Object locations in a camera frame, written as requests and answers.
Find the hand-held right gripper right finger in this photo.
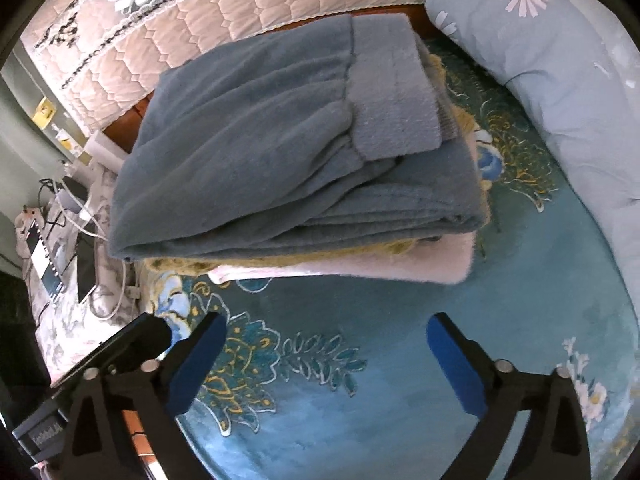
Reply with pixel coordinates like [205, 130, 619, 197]
[426, 312, 593, 480]

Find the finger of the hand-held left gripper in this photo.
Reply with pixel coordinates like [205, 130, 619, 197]
[50, 312, 173, 391]

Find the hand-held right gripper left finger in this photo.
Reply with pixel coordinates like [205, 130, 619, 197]
[62, 311, 228, 480]

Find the grey fleece sweatshirt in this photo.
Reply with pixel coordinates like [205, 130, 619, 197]
[107, 12, 488, 263]

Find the black flat device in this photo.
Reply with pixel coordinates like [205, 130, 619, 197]
[76, 239, 99, 304]

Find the teal floral blanket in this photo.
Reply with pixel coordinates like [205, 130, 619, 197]
[135, 35, 640, 480]

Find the olive knit garment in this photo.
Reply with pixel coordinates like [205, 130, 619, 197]
[142, 50, 493, 276]

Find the smartphone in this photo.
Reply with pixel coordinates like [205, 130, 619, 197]
[26, 219, 67, 297]

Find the pink fluffy garment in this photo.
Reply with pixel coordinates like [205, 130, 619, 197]
[207, 135, 476, 286]

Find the white box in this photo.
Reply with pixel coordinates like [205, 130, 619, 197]
[81, 129, 127, 172]

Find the light blue floral duvet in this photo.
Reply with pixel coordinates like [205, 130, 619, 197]
[424, 0, 640, 306]

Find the quilted beige headboard cover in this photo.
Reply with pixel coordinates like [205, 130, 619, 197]
[20, 0, 451, 133]

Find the bedside table with cables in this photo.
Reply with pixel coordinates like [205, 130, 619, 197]
[15, 160, 171, 391]

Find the white cable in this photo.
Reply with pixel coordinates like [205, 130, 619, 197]
[54, 180, 132, 322]

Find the black cable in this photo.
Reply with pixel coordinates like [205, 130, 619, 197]
[22, 176, 68, 233]

